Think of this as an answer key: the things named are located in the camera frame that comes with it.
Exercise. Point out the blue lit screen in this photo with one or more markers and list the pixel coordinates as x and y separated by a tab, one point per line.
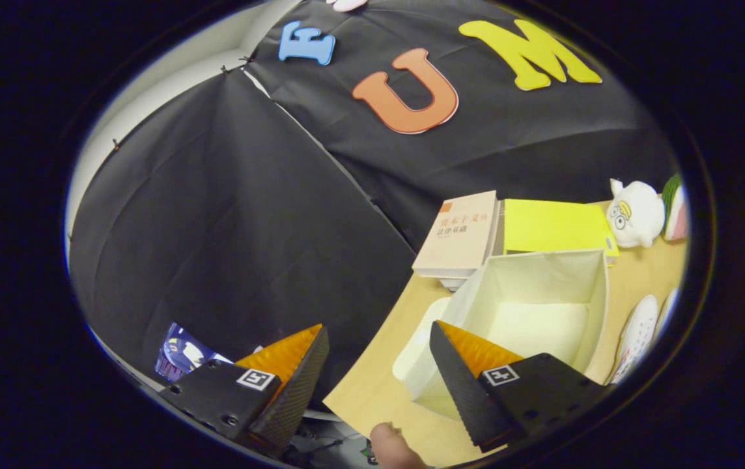
180	355

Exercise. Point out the watermelon slice plush toy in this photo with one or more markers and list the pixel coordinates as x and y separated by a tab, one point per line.
675	215

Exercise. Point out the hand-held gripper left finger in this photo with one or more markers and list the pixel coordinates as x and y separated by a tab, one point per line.
297	397

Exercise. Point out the white striped shoe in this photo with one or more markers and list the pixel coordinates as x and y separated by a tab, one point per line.
636	332
669	309

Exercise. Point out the yellow book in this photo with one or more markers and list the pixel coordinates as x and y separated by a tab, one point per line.
548	225

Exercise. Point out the beige book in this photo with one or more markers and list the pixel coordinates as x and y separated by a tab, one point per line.
457	234

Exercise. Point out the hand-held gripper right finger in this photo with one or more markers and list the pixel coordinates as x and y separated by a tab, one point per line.
463	397

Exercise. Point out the beige fabric storage box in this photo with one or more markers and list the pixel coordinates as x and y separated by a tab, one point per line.
529	280

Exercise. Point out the white plush toy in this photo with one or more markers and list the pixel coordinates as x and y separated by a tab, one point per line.
639	215

